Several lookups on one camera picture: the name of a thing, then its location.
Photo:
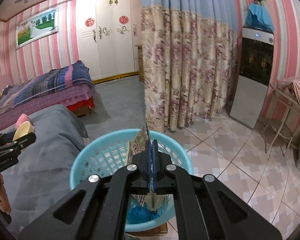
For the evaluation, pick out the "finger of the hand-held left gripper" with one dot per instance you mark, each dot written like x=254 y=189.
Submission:
x=0 y=140
x=26 y=138

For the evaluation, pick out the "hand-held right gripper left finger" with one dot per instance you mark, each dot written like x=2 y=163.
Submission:
x=148 y=160

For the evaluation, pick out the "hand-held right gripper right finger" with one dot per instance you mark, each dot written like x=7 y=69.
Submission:
x=155 y=160

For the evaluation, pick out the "white plastic lid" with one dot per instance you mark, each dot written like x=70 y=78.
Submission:
x=22 y=130

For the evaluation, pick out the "printed wrapper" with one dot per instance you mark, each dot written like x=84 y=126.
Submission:
x=140 y=140

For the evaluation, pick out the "light blue plastic basket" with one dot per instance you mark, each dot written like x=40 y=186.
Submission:
x=107 y=155

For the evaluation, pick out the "white cloth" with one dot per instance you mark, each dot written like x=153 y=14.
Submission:
x=155 y=202

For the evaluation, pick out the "blue plastic bag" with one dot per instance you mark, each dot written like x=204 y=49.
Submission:
x=137 y=213

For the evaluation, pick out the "person's left hand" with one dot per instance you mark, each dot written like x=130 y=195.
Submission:
x=3 y=200

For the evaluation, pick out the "grey-blue tablecloth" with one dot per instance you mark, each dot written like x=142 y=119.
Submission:
x=47 y=155

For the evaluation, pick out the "bed with purple mattress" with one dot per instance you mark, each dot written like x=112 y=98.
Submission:
x=52 y=100

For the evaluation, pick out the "striped patchwork quilt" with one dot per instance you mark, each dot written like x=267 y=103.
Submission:
x=47 y=82

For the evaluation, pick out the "wooden stool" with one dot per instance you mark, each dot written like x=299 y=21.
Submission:
x=160 y=230

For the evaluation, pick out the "blue floral curtain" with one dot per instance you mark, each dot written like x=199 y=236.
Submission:
x=185 y=67

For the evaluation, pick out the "wooden desk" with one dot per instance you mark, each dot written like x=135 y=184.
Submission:
x=140 y=62

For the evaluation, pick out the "framed wedding picture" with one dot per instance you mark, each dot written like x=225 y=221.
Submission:
x=36 y=28

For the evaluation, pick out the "white wardrobe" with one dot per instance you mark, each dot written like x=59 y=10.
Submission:
x=107 y=55

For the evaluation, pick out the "water dispenser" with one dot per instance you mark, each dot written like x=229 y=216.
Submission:
x=252 y=80

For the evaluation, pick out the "red round sticker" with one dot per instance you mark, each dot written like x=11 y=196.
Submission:
x=123 y=19
x=89 y=21

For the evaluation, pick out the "metal rack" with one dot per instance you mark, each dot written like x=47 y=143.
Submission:
x=282 y=120

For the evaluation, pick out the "pink cloth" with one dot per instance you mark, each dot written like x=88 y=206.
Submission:
x=295 y=90

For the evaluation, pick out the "blue cloth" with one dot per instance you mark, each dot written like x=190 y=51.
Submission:
x=261 y=16

